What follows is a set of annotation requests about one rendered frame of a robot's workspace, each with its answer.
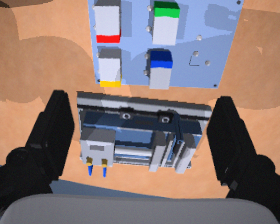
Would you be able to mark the white block with blue end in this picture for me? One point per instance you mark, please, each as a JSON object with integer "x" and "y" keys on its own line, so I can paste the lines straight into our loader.
{"x": 160, "y": 71}

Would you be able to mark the grey rectangular block with red end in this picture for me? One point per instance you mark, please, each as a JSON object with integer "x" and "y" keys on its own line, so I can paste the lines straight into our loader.
{"x": 108, "y": 21}

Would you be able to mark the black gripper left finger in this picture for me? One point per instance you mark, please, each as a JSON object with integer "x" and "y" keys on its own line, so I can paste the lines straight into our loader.
{"x": 46, "y": 154}

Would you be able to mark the grey block with green end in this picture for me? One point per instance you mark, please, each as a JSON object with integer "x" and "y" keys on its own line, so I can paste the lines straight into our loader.
{"x": 165, "y": 22}

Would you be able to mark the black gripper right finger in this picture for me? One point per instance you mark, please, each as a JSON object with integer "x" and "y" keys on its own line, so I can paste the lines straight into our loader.
{"x": 236, "y": 163}

